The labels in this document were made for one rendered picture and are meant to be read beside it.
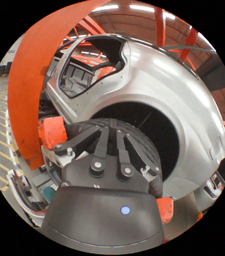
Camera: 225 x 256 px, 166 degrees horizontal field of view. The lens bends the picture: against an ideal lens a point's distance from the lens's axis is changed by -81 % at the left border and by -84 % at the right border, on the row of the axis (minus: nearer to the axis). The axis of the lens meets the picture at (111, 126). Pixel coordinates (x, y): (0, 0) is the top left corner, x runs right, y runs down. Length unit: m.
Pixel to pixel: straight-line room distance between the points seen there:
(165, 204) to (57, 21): 0.63
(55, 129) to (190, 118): 0.61
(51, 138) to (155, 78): 0.53
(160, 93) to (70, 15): 0.55
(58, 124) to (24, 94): 0.20
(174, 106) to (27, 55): 0.66
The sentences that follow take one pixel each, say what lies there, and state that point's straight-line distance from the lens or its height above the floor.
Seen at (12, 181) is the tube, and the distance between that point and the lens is 0.30.
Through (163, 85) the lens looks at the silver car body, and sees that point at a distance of 0.48.
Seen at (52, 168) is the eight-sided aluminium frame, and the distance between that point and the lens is 0.54.
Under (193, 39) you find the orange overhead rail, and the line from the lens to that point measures 2.21.
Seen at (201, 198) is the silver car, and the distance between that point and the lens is 2.64.
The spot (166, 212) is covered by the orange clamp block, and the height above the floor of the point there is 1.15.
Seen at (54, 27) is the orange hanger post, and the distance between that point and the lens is 0.37.
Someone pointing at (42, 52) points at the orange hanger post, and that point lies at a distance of 0.35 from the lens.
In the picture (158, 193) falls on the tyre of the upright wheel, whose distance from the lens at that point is 0.27.
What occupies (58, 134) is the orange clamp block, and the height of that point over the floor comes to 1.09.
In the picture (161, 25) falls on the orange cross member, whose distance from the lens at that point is 1.57.
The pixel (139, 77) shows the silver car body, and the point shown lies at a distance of 0.48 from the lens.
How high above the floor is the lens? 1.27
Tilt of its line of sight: 24 degrees down
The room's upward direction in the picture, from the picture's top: 33 degrees clockwise
